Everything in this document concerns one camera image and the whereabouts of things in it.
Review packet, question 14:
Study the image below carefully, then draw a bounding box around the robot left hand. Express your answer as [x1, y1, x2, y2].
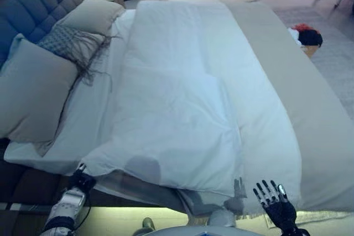
[69, 163, 96, 194]

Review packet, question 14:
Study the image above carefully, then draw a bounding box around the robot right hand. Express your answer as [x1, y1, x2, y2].
[252, 180, 298, 230]

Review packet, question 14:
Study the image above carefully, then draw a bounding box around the white duvet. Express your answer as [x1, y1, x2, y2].
[77, 0, 303, 217]

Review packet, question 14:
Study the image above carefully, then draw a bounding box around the robot right leg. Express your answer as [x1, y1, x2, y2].
[207, 208, 236, 227]

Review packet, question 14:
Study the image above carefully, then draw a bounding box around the robot leg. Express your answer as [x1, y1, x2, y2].
[142, 217, 154, 231]
[207, 208, 236, 227]

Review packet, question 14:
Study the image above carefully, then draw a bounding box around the robot left leg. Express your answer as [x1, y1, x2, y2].
[142, 217, 154, 231]

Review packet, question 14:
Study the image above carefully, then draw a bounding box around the grey robot torso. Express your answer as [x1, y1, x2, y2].
[153, 223, 266, 236]

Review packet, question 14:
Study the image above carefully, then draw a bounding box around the beige bedspread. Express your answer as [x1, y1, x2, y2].
[218, 0, 354, 214]

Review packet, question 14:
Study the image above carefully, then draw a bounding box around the beige pillow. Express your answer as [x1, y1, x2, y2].
[56, 0, 125, 36]
[0, 33, 80, 143]

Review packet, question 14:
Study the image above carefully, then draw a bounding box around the grey knitted fringed cushion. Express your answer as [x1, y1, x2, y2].
[35, 23, 122, 93]

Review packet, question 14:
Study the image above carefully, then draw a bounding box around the light grey rug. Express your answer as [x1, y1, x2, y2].
[272, 6, 354, 120]

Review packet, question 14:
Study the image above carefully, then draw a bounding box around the wooden laundry box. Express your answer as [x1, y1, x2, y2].
[303, 45, 319, 59]

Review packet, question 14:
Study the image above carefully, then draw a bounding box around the black cloth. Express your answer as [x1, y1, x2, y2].
[298, 29, 324, 48]

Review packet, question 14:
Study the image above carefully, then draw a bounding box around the white cloth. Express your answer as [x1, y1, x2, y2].
[287, 27, 302, 45]

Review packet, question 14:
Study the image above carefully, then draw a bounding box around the red cloth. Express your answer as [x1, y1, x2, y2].
[290, 23, 313, 32]

